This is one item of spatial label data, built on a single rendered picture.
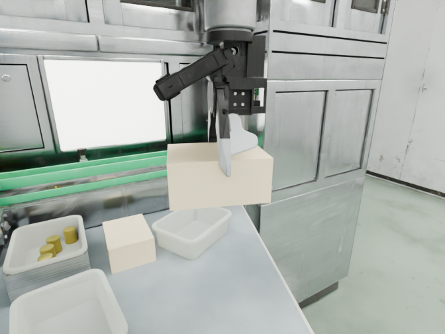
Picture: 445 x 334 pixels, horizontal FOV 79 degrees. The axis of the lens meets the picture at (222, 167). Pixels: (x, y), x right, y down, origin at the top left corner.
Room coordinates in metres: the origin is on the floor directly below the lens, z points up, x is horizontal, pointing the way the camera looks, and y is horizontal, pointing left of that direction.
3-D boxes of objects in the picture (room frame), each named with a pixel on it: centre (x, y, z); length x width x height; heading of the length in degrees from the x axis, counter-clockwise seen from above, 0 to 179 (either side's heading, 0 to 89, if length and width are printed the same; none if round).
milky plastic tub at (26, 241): (0.62, 0.47, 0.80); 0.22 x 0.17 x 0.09; 31
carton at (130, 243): (0.69, 0.28, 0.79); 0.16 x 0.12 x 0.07; 28
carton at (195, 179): (0.44, 0.01, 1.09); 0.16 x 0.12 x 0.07; 100
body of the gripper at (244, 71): (0.44, -0.02, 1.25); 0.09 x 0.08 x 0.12; 100
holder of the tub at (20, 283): (0.65, 0.48, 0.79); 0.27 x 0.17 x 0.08; 31
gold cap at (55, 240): (0.67, 0.49, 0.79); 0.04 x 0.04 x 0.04
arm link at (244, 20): (0.45, -0.01, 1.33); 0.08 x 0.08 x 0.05
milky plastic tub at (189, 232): (0.76, 0.09, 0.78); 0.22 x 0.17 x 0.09; 147
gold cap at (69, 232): (0.72, 0.47, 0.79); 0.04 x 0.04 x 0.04
